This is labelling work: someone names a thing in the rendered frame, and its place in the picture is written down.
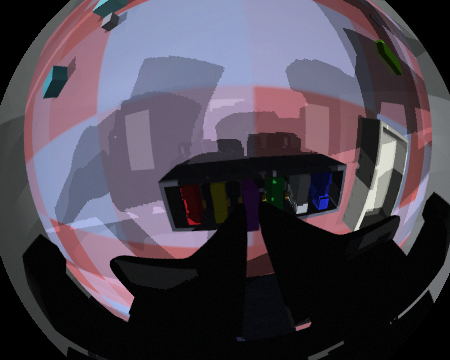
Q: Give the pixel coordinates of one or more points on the teal cube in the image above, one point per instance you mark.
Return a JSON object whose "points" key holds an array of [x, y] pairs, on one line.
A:
{"points": [[104, 7], [55, 81]]}

